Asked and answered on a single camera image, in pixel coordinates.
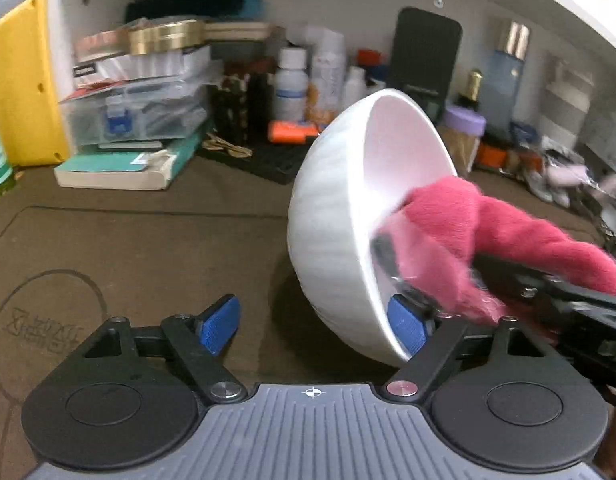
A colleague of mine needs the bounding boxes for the orange cream jar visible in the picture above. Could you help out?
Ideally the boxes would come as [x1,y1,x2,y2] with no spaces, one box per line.
[475,142,510,171]

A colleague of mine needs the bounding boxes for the clear plastic storage box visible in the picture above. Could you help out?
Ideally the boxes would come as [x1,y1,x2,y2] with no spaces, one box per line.
[60,60,224,149]

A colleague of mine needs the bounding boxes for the brown hair clips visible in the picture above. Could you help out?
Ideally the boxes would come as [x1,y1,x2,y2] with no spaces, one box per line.
[202,132,254,159]

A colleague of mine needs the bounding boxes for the white ribbed bowl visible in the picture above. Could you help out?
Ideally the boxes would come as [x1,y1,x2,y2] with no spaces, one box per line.
[287,89,459,367]

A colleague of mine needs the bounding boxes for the yellow plastic board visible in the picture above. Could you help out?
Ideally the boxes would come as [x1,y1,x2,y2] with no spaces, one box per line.
[0,0,72,167]

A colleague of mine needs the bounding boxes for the blue gold-cap toner bottle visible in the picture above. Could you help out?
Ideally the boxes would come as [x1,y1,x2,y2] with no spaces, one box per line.
[487,21,532,137]

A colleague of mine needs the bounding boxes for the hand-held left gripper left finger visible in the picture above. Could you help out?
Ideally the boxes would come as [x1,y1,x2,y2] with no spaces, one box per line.
[80,294,246,403]

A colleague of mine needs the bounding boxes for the black gold-cap bottle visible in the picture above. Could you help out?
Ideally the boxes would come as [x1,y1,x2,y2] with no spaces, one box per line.
[458,70,484,112]

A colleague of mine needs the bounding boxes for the black bristle brush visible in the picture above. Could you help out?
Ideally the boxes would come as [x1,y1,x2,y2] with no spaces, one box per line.
[125,0,265,24]

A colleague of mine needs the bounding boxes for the purple lid toothpick jar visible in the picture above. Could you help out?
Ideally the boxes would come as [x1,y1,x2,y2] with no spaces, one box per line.
[440,105,488,174]

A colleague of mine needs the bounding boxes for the teal book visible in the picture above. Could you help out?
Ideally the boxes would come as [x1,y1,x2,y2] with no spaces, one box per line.
[53,120,209,191]

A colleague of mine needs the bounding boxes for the beige flat case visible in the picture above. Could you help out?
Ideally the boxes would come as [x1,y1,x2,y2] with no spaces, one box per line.
[205,21,277,41]

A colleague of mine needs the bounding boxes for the striped cardboard box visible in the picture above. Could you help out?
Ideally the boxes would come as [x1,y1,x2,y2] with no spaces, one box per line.
[72,45,212,87]

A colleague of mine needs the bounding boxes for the clear plastic bag of cables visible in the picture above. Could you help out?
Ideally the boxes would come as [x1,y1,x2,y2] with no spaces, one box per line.
[522,149,616,223]

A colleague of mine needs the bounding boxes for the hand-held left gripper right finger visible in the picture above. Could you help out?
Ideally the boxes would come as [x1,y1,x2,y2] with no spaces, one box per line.
[382,295,549,400]

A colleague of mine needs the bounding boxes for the gold round tin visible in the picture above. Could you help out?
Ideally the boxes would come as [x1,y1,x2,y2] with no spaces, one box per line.
[128,20,207,55]

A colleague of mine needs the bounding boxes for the small white dropper bottle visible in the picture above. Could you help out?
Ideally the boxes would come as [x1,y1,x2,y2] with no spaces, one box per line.
[343,66,368,116]

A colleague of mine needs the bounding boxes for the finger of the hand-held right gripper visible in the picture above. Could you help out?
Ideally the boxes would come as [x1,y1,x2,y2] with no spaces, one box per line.
[370,232,441,318]

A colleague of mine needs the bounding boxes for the brown felt desk mat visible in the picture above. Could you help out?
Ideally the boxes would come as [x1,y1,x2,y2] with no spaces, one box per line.
[0,205,309,480]

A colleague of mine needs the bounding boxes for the white medicine bottle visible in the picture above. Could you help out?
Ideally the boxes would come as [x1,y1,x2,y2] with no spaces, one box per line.
[272,47,309,124]

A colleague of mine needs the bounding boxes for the black gold-lettered ink sticks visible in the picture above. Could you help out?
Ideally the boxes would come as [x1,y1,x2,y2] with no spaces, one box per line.
[210,60,270,147]

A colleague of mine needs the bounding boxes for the black ribbed tray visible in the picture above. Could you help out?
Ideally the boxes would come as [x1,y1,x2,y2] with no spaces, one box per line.
[198,132,315,185]

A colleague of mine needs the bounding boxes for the white grey container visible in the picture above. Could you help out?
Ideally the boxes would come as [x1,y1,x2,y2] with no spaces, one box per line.
[540,57,595,152]

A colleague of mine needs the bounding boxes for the pink towel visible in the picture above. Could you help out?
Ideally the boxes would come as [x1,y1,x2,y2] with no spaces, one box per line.
[373,176,616,327]

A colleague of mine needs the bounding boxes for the orange plastic case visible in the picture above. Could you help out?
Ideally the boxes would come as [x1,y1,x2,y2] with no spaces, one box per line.
[267,120,320,145]

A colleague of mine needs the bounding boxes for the pink handheld device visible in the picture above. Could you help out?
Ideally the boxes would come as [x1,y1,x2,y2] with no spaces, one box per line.
[545,164,590,187]

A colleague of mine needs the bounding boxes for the black phone stand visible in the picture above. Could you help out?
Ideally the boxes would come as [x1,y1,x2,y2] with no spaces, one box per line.
[390,7,463,117]

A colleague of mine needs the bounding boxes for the copper round tin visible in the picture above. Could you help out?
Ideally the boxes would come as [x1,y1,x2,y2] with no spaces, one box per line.
[74,30,132,64]

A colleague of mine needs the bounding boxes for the white shelf unit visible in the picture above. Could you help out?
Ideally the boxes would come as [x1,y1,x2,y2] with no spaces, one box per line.
[47,0,616,161]

